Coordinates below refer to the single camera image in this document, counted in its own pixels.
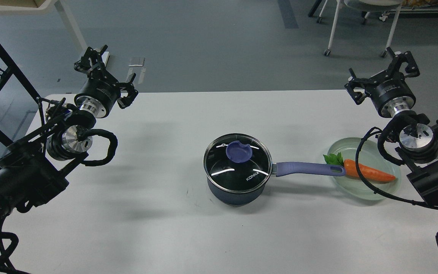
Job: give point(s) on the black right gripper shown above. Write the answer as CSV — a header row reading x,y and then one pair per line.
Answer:
x,y
394,95

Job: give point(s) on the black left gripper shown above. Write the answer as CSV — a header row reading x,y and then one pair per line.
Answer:
x,y
99,94

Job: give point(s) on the blue saucepan with handle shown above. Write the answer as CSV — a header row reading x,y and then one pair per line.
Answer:
x,y
279,169

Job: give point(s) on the glass lid with blue knob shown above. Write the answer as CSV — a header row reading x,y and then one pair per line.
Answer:
x,y
237,163

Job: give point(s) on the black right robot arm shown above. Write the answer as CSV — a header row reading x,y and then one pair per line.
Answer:
x,y
408,139

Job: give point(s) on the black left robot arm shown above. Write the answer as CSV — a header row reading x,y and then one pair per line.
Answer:
x,y
35,169

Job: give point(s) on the metal floor plate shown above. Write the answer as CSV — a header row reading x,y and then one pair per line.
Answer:
x,y
136,65

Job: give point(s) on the orange toy carrot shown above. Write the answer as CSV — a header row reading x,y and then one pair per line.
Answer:
x,y
351,169

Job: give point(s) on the rolling cart base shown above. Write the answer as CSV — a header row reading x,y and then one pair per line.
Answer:
x,y
412,9

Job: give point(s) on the white table frame leg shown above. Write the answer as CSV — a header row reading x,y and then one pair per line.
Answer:
x,y
13,7

